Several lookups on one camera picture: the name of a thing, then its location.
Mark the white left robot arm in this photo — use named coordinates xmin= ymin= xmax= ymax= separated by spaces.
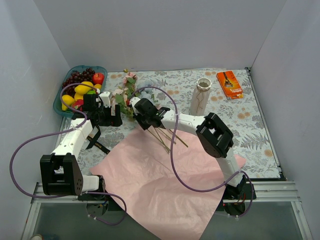
xmin=40 ymin=91 xmax=123 ymax=200

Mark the yellow mango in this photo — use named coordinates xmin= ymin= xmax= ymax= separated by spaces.
xmin=74 ymin=81 xmax=94 ymax=95

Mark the artificial flower bunch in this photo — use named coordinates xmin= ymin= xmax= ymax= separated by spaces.
xmin=111 ymin=68 xmax=190 ymax=155

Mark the red apple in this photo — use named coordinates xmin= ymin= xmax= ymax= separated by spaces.
xmin=92 ymin=72 xmax=105 ymax=85

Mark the purple paper bouquet wrap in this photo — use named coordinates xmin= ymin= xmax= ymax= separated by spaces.
xmin=89 ymin=126 xmax=247 ymax=240

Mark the aluminium frame rail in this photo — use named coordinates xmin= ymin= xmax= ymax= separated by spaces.
xmin=23 ymin=181 xmax=312 ymax=240

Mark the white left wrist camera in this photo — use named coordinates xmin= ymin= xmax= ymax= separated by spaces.
xmin=98 ymin=91 xmax=111 ymax=108

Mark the black ribbon gold lettering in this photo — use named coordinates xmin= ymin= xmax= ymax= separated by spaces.
xmin=85 ymin=125 xmax=110 ymax=155

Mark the green striped fruit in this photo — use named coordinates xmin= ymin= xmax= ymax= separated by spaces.
xmin=86 ymin=90 xmax=96 ymax=95

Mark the dark red grape bunch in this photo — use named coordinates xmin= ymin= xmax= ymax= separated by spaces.
xmin=61 ymin=67 xmax=96 ymax=97

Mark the pink dragon fruit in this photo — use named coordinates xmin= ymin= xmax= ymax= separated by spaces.
xmin=71 ymin=99 xmax=84 ymax=111

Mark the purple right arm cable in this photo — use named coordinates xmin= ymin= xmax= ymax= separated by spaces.
xmin=128 ymin=86 xmax=255 ymax=218

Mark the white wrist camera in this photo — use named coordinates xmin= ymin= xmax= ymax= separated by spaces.
xmin=98 ymin=91 xmax=111 ymax=108
xmin=128 ymin=97 xmax=141 ymax=113

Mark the teal plastic fruit basket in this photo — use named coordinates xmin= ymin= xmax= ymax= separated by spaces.
xmin=52 ymin=65 xmax=108 ymax=118

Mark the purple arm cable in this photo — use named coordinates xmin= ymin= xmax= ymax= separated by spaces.
xmin=9 ymin=82 xmax=128 ymax=226
xmin=128 ymin=86 xmax=255 ymax=218

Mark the orange product box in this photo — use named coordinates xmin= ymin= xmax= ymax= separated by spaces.
xmin=216 ymin=70 xmax=243 ymax=100

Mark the yellow pear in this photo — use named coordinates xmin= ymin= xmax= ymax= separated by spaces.
xmin=61 ymin=94 xmax=75 ymax=111

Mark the white ribbed ceramic vase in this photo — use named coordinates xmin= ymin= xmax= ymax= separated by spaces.
xmin=189 ymin=77 xmax=212 ymax=116

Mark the yellow lemon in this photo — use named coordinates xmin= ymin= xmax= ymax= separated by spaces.
xmin=74 ymin=93 xmax=84 ymax=101

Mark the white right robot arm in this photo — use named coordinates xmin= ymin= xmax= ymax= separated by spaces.
xmin=129 ymin=97 xmax=249 ymax=199

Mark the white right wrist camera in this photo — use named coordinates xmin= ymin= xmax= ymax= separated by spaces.
xmin=128 ymin=97 xmax=141 ymax=113

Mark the small orange fruit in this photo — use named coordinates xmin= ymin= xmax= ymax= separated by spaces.
xmin=94 ymin=84 xmax=102 ymax=90

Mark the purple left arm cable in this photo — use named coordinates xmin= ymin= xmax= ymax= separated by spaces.
xmin=9 ymin=82 xmax=128 ymax=226

